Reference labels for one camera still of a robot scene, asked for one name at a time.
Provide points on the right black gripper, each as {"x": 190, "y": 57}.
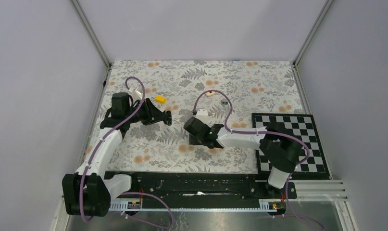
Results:
{"x": 192, "y": 141}

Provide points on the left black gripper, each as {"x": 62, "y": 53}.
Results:
{"x": 153, "y": 114}

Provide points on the black earbud charging case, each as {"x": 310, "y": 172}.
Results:
{"x": 168, "y": 121}

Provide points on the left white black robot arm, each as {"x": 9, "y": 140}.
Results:
{"x": 86, "y": 192}

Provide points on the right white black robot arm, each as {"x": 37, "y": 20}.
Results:
{"x": 281, "y": 149}

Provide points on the yellow small object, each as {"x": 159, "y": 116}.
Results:
{"x": 160, "y": 99}

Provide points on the small grey metal block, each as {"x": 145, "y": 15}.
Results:
{"x": 224, "y": 102}

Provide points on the pink round small object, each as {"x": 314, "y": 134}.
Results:
{"x": 209, "y": 94}

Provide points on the floral patterned table mat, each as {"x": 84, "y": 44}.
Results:
{"x": 249, "y": 86}

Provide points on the black white checkerboard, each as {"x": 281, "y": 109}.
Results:
{"x": 304, "y": 128}

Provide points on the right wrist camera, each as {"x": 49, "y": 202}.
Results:
{"x": 201, "y": 113}

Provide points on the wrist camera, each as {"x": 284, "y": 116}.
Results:
{"x": 135, "y": 94}
{"x": 201, "y": 113}

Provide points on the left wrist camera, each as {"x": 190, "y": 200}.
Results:
{"x": 135, "y": 94}

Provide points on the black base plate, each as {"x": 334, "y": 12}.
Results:
{"x": 201, "y": 190}

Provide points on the left aluminium frame post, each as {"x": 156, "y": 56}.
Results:
{"x": 76, "y": 4}

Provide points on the aluminium frame post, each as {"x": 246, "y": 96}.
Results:
{"x": 321, "y": 16}
{"x": 76, "y": 4}

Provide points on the right aluminium frame post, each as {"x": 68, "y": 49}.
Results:
{"x": 321, "y": 16}

